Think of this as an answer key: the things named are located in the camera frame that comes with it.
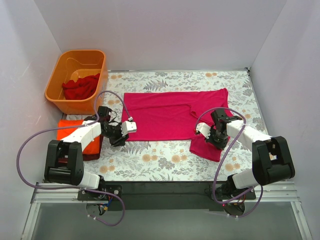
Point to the folded dark red t shirt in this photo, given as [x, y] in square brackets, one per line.
[93, 150]

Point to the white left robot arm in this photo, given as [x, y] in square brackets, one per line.
[64, 159]

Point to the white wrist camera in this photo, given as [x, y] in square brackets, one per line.
[128, 127]
[203, 129]

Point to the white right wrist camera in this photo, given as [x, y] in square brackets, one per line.
[203, 129]

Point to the orange plastic bin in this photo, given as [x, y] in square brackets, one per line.
[78, 77]

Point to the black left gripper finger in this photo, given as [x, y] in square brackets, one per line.
[117, 142]
[124, 138]

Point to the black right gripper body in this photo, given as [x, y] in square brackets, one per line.
[215, 139]

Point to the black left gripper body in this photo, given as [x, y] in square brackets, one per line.
[119, 139]

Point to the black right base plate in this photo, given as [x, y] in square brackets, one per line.
[223, 192]

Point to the magenta t shirt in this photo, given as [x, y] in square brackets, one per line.
[172, 116]

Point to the floral patterned table mat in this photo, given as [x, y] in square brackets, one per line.
[172, 160]

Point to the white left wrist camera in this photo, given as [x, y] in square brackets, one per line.
[128, 127]

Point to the red t shirt in bin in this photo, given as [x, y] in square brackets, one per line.
[81, 89]

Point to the aluminium frame rail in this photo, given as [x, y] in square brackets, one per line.
[283, 191]

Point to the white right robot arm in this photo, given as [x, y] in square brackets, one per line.
[271, 158]

